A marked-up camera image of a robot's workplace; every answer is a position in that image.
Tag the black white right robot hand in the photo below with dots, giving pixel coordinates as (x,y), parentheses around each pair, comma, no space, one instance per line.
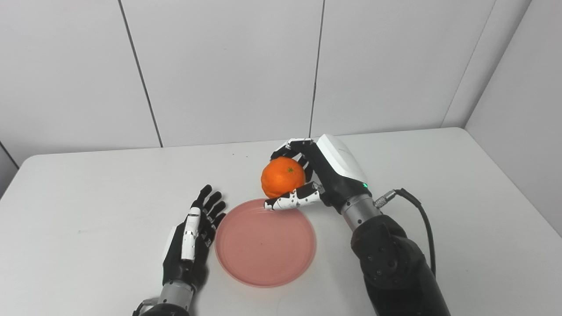
(338,175)

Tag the orange fruit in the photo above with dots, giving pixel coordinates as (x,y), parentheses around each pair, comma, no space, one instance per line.
(283,175)

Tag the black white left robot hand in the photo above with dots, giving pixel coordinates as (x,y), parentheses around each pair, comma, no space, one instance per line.
(180,263)

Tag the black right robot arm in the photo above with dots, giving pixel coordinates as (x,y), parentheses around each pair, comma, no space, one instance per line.
(390,259)

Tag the pink round plate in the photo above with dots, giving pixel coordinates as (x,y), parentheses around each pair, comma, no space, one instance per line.
(265,245)

